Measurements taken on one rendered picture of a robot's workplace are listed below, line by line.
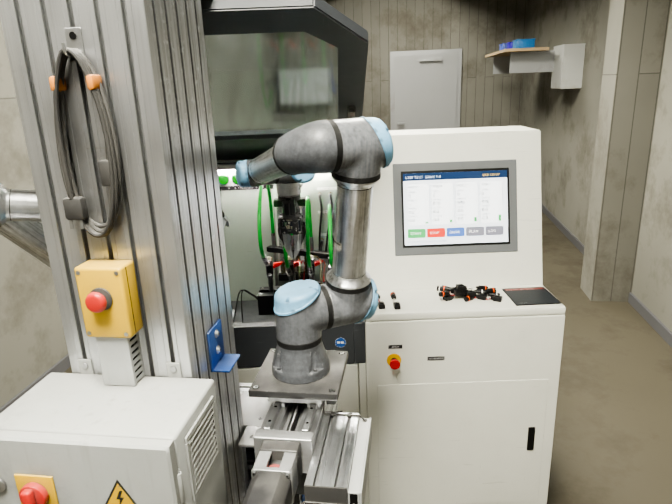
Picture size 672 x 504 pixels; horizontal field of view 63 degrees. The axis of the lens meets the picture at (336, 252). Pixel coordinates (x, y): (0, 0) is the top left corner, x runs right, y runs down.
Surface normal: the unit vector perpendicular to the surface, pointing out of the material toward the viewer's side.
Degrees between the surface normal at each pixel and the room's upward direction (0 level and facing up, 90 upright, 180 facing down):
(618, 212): 90
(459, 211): 76
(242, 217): 90
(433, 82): 90
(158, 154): 90
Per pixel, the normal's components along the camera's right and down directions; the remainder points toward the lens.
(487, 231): 0.00, 0.07
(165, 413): -0.04, -0.95
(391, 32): -0.14, 0.30
